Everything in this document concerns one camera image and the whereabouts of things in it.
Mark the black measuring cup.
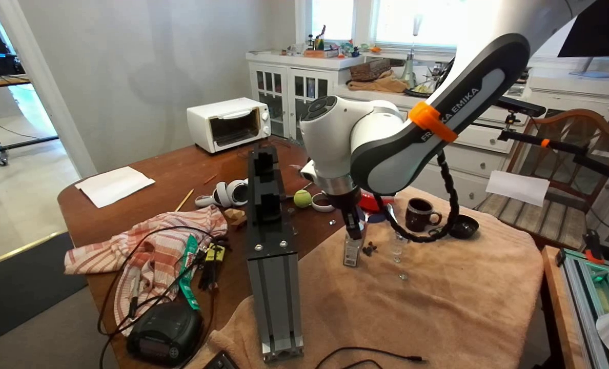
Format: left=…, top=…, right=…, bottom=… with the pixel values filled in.
left=440, top=213, right=482, bottom=242

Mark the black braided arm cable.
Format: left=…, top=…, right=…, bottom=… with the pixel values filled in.
left=373, top=149, right=466, bottom=243

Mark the green lanyard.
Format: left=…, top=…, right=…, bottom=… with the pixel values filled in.
left=178, top=233, right=203, bottom=313

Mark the wooden chair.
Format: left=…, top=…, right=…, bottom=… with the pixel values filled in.
left=496, top=109, right=609, bottom=248

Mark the black cable with plug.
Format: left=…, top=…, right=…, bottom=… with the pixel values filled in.
left=314, top=345, right=428, bottom=369

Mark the white tape roll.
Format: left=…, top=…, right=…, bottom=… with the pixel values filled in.
left=310, top=193, right=341, bottom=213

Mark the tan terry towel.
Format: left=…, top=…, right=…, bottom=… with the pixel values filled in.
left=207, top=187, right=548, bottom=369

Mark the wooden base board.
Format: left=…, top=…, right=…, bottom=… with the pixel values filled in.
left=542, top=243, right=593, bottom=369

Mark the wooden pencil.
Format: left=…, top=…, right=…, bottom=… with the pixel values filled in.
left=174, top=188, right=197, bottom=213

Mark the pink striped cloth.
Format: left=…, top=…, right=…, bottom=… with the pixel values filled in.
left=63, top=204, right=230, bottom=335

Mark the clear labelled glass bottle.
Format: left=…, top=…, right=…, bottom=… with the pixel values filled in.
left=341, top=233, right=363, bottom=271

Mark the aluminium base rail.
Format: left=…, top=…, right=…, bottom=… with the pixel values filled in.
left=563, top=248, right=609, bottom=369

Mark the aluminium extrusion stand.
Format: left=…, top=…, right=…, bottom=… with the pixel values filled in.
left=244, top=146, right=305, bottom=364

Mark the black clock radio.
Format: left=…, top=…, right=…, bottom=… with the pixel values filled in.
left=126, top=299, right=207, bottom=366

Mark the white toaster oven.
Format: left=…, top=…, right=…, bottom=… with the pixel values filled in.
left=184, top=96, right=274, bottom=156

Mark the black monitor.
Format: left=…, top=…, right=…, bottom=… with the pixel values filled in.
left=556, top=0, right=609, bottom=59

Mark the dark brown mug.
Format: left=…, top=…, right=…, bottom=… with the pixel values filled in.
left=405, top=196, right=444, bottom=233

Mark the white paper sheet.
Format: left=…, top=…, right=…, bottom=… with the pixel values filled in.
left=74, top=163, right=156, bottom=209

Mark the white dresser with drawers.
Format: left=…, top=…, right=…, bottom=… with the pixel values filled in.
left=412, top=87, right=526, bottom=206

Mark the yellow tennis ball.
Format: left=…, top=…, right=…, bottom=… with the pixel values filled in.
left=292, top=188, right=314, bottom=209

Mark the small clear glass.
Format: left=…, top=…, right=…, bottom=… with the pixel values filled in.
left=385, top=233, right=406, bottom=265

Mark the white glass-door cabinet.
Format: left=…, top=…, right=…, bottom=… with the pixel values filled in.
left=247, top=48, right=362, bottom=149

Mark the black camera mounting bar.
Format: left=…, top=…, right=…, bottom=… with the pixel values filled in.
left=496, top=94, right=609, bottom=187

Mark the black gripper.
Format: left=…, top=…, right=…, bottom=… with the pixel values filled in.
left=331, top=183, right=369, bottom=242

